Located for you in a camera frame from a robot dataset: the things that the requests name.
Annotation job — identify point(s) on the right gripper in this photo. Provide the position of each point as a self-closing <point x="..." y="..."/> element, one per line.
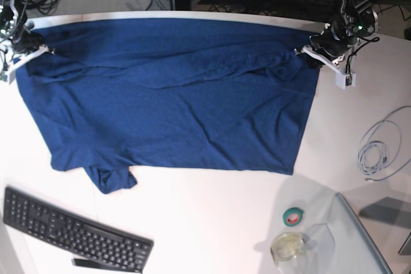
<point x="27" y="42"/>

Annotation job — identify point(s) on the green tape roll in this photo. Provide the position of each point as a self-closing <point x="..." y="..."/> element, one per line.
<point x="293" y="216"/>

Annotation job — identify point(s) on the black computer keyboard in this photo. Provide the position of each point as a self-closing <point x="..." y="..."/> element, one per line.
<point x="98" y="246"/>

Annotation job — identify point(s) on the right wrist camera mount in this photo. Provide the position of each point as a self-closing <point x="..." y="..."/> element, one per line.
<point x="11" y="62"/>

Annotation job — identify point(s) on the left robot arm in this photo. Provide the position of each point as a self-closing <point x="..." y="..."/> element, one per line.
<point x="352" y="26"/>

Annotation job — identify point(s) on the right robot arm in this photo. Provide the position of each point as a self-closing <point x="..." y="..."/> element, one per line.
<point x="14" y="30"/>

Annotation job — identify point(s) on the clear tape dispenser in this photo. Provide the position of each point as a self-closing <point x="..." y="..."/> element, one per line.
<point x="289" y="253"/>

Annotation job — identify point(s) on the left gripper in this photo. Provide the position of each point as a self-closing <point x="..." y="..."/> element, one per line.
<point x="332" y="43"/>

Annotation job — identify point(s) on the dark blue t-shirt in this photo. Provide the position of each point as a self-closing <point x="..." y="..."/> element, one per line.
<point x="169" y="93"/>

